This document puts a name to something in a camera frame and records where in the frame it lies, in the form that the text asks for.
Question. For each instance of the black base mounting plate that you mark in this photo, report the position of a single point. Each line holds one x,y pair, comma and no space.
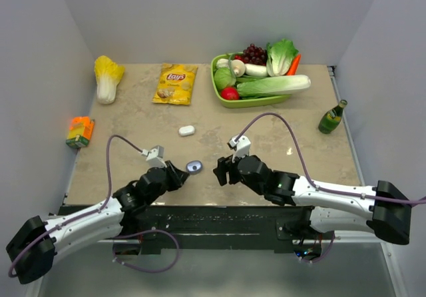
280,229

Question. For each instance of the white earbud charging case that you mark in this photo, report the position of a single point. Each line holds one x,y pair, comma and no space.
186,131

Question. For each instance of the yellow napa cabbage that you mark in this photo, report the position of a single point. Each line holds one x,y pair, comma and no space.
108,75

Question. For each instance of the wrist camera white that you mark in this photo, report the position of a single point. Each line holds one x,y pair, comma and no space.
240,146
154,157

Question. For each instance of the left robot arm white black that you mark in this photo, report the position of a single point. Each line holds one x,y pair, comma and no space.
39,243

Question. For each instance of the orange juice carton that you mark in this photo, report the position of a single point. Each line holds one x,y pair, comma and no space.
80,132

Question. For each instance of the long green white cabbage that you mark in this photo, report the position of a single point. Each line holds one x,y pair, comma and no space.
274,86

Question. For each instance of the yellow Lays chips bag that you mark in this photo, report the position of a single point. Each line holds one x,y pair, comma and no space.
175,84

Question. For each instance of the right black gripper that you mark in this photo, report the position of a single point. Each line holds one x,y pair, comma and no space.
225,165

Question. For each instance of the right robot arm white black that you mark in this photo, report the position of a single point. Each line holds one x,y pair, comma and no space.
382,209

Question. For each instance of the white radish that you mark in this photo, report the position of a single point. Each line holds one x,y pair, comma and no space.
256,70

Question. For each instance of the green lettuce head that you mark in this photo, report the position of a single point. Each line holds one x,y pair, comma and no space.
280,56

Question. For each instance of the green Perrier bottle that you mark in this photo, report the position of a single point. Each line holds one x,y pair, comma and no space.
331,119

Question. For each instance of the green plastic basket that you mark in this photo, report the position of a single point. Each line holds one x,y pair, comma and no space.
242,103

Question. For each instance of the orange carrot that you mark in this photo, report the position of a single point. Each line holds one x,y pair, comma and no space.
294,66

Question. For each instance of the dark red grape bunch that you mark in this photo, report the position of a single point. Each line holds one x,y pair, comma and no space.
254,55

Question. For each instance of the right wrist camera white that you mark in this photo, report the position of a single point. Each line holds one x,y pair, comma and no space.
240,146

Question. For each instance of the white mushroom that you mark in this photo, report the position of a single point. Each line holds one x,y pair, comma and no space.
237,66

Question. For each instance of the round green cabbage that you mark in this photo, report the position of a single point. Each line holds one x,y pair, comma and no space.
223,78

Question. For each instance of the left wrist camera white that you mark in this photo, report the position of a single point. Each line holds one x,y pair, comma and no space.
154,157

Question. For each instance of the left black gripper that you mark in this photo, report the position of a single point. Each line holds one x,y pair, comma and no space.
177,176

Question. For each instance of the purple earbud charging case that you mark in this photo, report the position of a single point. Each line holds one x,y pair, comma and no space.
194,167

